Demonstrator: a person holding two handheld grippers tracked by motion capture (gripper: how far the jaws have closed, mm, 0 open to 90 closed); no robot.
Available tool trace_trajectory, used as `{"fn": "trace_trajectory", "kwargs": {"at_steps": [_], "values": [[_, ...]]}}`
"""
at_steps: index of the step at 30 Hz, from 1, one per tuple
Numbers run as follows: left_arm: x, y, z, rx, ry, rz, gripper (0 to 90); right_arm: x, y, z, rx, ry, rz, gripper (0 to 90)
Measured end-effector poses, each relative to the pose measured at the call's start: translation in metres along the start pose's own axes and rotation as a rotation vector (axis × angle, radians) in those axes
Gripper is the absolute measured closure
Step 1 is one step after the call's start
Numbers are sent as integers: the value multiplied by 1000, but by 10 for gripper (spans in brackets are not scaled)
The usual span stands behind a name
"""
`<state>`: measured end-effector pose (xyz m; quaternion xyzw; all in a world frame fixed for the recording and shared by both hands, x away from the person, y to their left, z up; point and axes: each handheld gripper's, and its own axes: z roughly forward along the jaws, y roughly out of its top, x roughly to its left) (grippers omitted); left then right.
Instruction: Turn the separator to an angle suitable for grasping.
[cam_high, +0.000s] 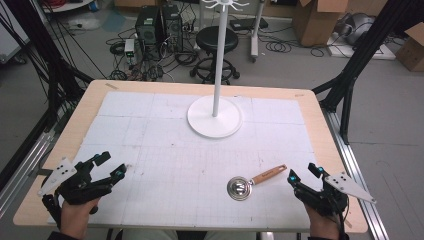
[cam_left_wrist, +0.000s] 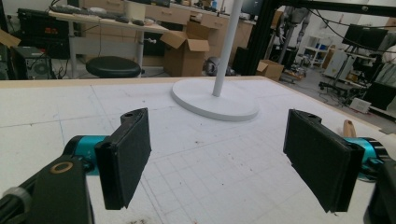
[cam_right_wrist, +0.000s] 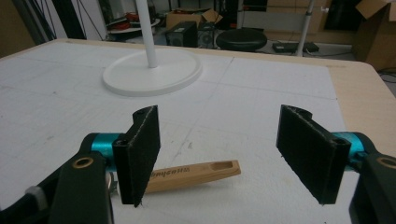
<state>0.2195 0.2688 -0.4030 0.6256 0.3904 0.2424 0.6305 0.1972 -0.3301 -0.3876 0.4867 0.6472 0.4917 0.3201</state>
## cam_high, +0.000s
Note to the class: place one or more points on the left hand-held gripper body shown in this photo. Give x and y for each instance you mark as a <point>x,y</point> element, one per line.
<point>78,191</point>

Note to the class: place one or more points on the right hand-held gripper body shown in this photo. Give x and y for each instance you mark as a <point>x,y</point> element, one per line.
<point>328,200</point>

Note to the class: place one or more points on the white hook rack stand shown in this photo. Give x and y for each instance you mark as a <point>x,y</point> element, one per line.
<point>215,118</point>

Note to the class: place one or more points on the person's right hand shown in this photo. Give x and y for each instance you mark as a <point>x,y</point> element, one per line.
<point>325,226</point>

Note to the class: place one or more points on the person's left hand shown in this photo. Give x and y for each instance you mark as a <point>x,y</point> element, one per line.
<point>75,218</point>

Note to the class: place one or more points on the white gridded table mat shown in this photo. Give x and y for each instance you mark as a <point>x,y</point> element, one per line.
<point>173,173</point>

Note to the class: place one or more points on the small silver electronic box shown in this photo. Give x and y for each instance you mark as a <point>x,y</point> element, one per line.
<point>129,47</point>

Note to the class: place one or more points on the white flat board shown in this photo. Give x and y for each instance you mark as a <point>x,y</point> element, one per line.
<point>373,51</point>

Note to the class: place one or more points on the black computer tower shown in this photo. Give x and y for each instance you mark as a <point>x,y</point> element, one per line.
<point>172,28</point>
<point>147,26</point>

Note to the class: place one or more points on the large open cardboard box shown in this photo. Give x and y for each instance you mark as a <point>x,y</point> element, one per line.
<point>316,23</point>

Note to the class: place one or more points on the grey round appliance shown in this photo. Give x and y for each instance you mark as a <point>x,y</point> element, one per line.
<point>358,28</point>

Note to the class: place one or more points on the white metal stand leg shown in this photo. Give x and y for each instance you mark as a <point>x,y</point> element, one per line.
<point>256,33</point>

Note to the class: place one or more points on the small cardboard box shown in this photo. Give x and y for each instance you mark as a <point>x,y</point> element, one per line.
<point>411,50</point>

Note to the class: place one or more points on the white round table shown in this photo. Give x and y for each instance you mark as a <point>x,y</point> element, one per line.
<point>68,5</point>

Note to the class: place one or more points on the black round stool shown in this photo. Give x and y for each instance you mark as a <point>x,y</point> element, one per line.
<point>216,40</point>

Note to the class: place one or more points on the flat black device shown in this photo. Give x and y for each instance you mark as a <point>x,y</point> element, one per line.
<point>248,24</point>

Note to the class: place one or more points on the aluminium rail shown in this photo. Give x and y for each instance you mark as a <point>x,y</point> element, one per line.
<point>23,170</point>
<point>353,160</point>

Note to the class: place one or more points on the black metal frame stand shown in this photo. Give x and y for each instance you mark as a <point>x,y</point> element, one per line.
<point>356,66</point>
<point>43,63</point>

